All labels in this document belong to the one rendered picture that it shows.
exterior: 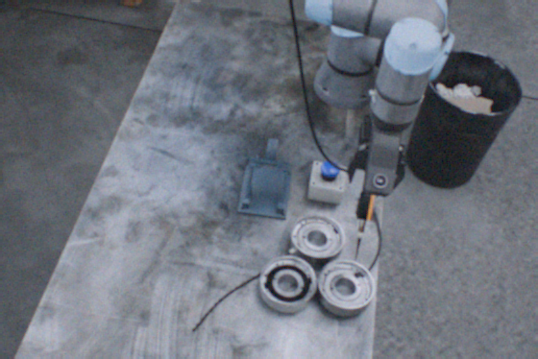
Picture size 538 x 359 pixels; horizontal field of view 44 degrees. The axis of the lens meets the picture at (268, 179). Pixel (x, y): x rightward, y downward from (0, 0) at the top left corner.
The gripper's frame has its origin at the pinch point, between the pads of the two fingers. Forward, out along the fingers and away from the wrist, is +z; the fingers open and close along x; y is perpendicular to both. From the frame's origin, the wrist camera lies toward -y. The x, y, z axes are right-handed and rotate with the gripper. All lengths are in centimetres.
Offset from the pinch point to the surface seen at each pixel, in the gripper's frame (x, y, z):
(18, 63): 130, 128, 97
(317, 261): 6.6, -5.4, 14.1
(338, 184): 3.7, 13.0, 12.3
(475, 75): -51, 120, 63
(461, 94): -46, 111, 66
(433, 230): -43, 72, 97
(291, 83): 16, 48, 17
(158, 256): 36.9, -7.9, 16.7
